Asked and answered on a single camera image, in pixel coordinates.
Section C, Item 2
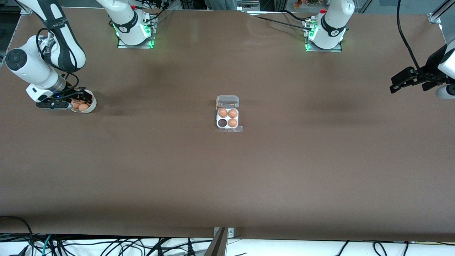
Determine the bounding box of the white round bowl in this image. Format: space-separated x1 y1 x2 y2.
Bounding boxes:
70 90 97 113

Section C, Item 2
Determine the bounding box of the clear plastic egg carton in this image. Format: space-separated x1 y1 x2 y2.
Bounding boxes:
216 95 240 129

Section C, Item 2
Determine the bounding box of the black base cable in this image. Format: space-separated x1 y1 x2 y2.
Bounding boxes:
248 14 313 31
283 10 311 22

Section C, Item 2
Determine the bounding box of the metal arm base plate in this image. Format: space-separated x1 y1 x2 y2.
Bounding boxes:
117 17 154 49
305 18 343 53

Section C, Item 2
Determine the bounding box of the dark grey camera pole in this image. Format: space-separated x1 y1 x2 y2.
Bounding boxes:
204 228 229 256

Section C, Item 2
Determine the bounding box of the black looping cable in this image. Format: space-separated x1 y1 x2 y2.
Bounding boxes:
0 216 34 256

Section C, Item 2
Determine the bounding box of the black cable bundle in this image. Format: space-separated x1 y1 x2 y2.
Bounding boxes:
135 0 175 22

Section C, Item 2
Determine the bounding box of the thick black hanging cable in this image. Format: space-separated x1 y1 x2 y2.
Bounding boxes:
397 0 428 74

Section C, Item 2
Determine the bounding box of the aluminium frame profile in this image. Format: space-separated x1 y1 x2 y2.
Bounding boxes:
428 0 455 24

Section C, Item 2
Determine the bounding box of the silver table edge bracket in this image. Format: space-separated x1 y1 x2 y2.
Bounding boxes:
213 227 235 239

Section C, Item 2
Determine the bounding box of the teal cable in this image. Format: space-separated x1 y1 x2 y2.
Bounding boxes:
41 234 54 256

